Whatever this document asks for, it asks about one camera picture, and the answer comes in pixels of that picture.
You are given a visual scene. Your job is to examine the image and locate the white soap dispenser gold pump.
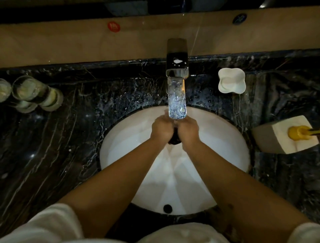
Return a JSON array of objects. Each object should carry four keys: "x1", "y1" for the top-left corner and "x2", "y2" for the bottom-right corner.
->
[{"x1": 251, "y1": 115, "x2": 320, "y2": 155}]

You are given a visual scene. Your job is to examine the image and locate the chrome waterfall faucet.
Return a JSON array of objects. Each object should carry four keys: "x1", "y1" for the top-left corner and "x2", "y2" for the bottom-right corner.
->
[{"x1": 165, "y1": 38, "x2": 189, "y2": 120}]

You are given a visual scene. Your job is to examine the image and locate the person's right hand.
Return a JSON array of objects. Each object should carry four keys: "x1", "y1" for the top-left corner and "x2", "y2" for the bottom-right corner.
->
[{"x1": 175, "y1": 116, "x2": 201, "y2": 150}]

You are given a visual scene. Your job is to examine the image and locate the round blue sticker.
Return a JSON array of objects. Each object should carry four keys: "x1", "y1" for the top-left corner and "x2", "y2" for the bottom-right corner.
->
[{"x1": 232, "y1": 13, "x2": 248, "y2": 25}]

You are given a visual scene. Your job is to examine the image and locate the person's right forearm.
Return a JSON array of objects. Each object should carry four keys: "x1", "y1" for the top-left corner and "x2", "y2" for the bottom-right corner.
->
[{"x1": 180, "y1": 140, "x2": 312, "y2": 243}]

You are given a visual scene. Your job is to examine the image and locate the white soap dish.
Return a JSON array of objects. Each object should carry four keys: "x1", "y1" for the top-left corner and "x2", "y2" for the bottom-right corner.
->
[{"x1": 218, "y1": 68, "x2": 247, "y2": 94}]

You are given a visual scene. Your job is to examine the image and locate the white shirt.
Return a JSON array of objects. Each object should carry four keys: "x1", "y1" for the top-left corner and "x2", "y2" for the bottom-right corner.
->
[{"x1": 0, "y1": 203, "x2": 320, "y2": 243}]

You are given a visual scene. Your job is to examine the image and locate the clear glass tumbler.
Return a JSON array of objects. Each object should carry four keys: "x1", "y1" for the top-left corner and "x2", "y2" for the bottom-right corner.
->
[
  {"x1": 14, "y1": 100, "x2": 38, "y2": 114},
  {"x1": 0, "y1": 78, "x2": 12, "y2": 103},
  {"x1": 11, "y1": 75, "x2": 50, "y2": 101},
  {"x1": 39, "y1": 87, "x2": 64, "y2": 112}
]

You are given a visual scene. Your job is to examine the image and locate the round red sticker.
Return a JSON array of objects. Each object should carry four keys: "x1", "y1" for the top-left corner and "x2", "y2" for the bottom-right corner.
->
[{"x1": 107, "y1": 21, "x2": 121, "y2": 33}]

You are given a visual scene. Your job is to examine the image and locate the person's left forearm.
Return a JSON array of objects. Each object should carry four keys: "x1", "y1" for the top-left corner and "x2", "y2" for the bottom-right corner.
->
[{"x1": 57, "y1": 136, "x2": 171, "y2": 243}]

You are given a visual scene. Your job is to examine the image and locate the white oval sink basin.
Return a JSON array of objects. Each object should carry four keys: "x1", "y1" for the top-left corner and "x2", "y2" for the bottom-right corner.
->
[{"x1": 99, "y1": 106, "x2": 251, "y2": 216}]

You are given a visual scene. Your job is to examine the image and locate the person's left hand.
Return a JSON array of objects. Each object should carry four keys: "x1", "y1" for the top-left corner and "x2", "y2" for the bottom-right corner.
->
[{"x1": 151, "y1": 116, "x2": 176, "y2": 145}]

